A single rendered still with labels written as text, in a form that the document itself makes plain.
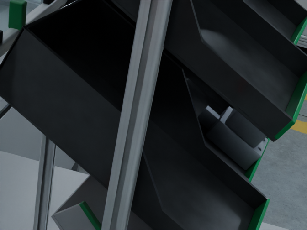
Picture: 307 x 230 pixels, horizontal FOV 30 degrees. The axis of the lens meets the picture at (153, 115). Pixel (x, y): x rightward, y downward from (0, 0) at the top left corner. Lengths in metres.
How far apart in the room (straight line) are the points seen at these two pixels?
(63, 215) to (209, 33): 0.22
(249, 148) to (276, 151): 2.48
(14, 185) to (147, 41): 0.76
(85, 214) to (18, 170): 0.63
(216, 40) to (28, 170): 0.75
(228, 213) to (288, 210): 2.15
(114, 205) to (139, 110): 0.10
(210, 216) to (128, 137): 0.16
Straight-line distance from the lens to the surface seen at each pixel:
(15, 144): 1.60
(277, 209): 2.72
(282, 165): 3.04
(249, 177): 0.65
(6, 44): 0.61
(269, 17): 0.66
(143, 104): 0.43
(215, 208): 0.59
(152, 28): 0.41
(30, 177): 1.16
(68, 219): 0.56
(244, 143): 0.67
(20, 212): 1.08
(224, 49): 0.49
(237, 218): 0.60
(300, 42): 4.48
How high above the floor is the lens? 1.56
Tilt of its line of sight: 29 degrees down
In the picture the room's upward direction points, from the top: 12 degrees clockwise
